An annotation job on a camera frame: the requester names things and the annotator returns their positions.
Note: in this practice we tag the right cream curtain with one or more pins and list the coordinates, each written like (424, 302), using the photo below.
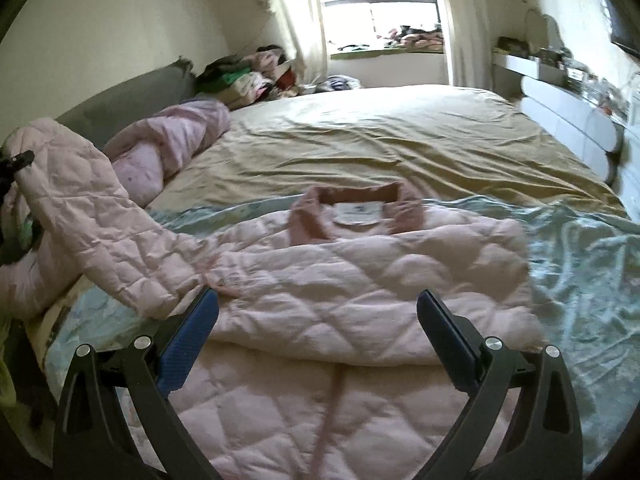
(465, 26)

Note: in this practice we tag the tan bed sheet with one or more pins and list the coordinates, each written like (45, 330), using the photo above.
(448, 142)

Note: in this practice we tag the pink rolled duvet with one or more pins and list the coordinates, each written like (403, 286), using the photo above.
(160, 145)

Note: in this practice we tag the white vanity mirror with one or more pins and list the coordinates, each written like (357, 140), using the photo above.
(542, 32)

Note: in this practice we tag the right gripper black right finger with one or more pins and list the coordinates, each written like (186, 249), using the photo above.
(544, 437)

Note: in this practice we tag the black wall television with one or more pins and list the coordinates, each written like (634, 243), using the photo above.
(623, 33)

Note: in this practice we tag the cream curtain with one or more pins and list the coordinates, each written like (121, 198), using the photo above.
(302, 30)
(465, 26)

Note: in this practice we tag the pink quilted jacket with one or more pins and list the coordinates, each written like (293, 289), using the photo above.
(317, 367)

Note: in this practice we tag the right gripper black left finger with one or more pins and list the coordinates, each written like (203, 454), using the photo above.
(92, 439)

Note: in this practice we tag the window with dark frame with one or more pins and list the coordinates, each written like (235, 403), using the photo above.
(376, 24)

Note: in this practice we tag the teal cartoon print blanket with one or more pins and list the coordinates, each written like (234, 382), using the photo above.
(584, 269)

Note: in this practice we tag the left cream curtain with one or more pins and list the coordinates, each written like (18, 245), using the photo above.
(302, 30)

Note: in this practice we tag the pile of clothes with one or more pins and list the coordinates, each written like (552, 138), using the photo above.
(240, 81)

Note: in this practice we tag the grey green headboard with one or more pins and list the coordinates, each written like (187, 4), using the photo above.
(102, 116)

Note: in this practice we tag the clothes on window sill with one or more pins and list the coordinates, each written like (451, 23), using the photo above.
(414, 39)

